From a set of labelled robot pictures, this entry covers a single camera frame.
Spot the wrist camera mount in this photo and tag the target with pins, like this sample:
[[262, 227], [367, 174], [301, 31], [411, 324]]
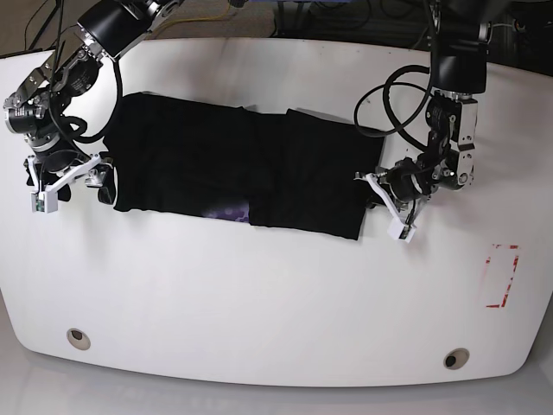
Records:
[[60, 181], [403, 213]]

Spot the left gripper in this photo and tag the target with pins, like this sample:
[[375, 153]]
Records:
[[407, 181]]

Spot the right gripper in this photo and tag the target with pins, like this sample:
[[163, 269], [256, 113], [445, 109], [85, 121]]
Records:
[[60, 166]]

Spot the red tape rectangle marking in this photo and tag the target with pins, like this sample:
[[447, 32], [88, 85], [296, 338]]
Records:
[[500, 269]]

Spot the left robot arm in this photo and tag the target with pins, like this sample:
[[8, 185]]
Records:
[[458, 69]]

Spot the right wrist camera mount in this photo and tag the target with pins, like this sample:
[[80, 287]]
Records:
[[403, 213]]

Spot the table cable grommet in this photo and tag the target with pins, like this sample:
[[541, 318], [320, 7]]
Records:
[[78, 339], [456, 359]]

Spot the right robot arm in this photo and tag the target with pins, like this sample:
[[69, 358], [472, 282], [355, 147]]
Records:
[[107, 31]]

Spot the black printed t-shirt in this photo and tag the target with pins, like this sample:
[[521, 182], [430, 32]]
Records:
[[287, 170]]

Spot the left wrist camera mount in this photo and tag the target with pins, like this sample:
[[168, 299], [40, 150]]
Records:
[[60, 181]]

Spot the left table cable grommet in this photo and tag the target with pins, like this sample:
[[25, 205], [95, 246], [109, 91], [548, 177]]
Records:
[[78, 339]]

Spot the right table cable grommet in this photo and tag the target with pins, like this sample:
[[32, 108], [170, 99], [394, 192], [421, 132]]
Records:
[[456, 359]]

